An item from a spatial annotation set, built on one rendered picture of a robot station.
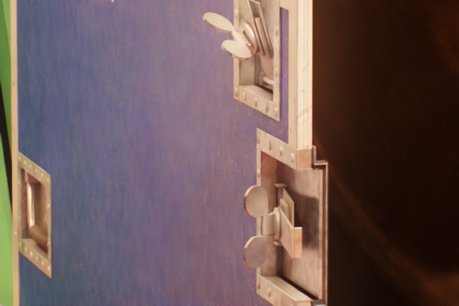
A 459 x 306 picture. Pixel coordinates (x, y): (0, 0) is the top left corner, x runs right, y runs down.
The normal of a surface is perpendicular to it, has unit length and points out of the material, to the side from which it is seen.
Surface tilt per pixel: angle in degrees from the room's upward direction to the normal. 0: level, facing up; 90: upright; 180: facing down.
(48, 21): 90
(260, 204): 90
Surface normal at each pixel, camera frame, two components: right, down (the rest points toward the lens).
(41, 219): -0.96, 0.04
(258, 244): 0.70, 0.11
